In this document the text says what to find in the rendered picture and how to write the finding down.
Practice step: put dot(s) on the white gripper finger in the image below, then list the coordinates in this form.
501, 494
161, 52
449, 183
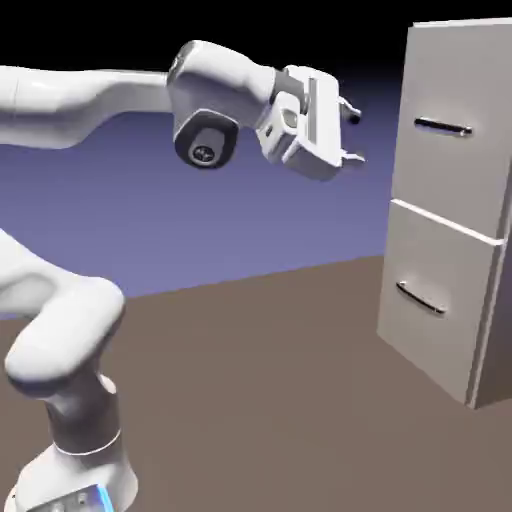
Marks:
354, 157
352, 111

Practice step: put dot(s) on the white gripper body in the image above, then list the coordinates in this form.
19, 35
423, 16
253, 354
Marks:
322, 120

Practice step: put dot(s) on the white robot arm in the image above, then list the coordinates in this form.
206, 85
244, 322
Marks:
216, 84

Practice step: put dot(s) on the large grey drawer front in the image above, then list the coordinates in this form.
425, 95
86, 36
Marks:
444, 80

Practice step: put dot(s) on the grey cabinet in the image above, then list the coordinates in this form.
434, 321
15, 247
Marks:
460, 200

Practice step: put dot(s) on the small grey drawer front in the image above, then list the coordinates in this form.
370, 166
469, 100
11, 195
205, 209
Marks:
420, 256

